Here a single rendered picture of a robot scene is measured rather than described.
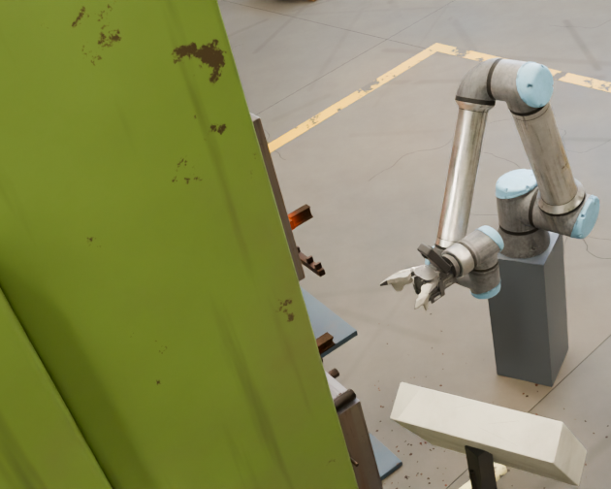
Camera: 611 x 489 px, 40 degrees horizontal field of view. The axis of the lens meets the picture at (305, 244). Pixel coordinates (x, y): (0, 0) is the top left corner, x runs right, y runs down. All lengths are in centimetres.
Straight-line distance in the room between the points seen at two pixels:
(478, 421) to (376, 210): 283
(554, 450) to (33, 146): 107
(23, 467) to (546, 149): 181
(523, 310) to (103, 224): 215
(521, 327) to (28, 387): 230
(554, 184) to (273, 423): 142
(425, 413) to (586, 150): 312
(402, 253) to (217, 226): 284
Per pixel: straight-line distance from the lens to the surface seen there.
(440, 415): 174
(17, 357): 116
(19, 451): 124
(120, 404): 139
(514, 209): 291
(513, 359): 335
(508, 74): 242
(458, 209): 253
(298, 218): 276
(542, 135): 254
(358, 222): 438
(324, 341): 220
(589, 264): 393
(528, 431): 169
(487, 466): 184
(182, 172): 126
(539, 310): 313
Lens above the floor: 247
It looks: 35 degrees down
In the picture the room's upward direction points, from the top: 15 degrees counter-clockwise
